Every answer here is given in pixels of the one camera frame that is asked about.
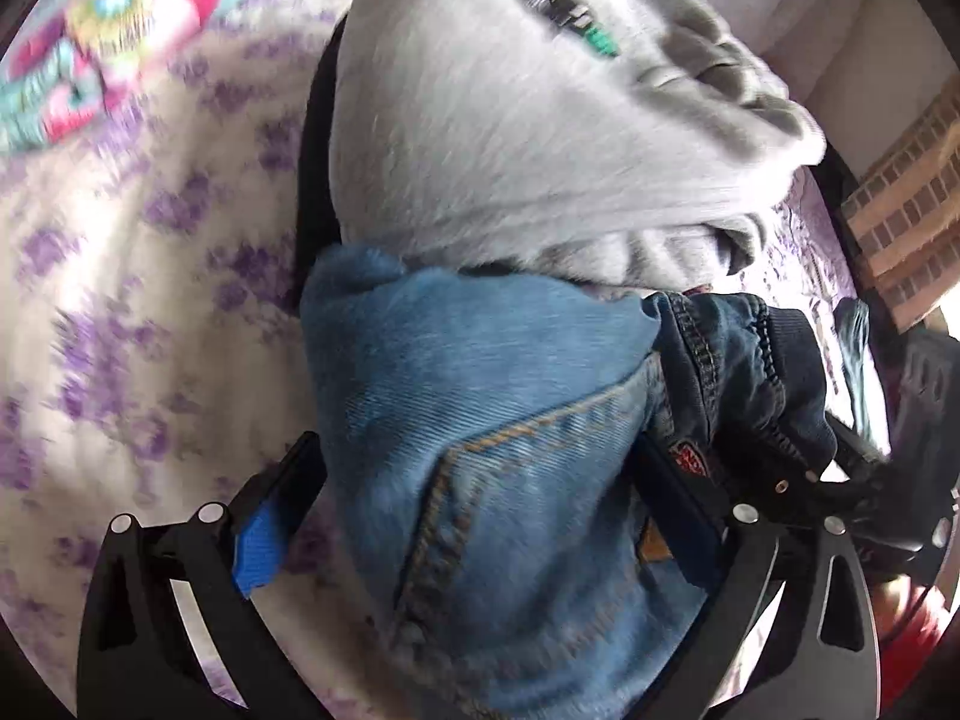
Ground purple floral bedspread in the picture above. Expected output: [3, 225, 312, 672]
[0, 0, 897, 720]

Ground brick pattern panel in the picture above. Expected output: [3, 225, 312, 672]
[838, 73, 960, 335]

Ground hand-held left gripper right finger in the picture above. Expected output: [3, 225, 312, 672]
[636, 437, 881, 720]

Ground black garment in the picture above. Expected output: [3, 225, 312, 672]
[295, 15, 355, 316]

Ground blue denim jeans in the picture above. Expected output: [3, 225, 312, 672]
[298, 244, 839, 720]

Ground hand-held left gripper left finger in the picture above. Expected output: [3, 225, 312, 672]
[77, 430, 329, 720]

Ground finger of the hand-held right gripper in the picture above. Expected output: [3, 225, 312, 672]
[765, 418, 895, 535]

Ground grey garment with print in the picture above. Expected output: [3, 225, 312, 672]
[327, 0, 828, 293]

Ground colourful pink cushion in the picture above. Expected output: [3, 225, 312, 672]
[0, 0, 228, 155]

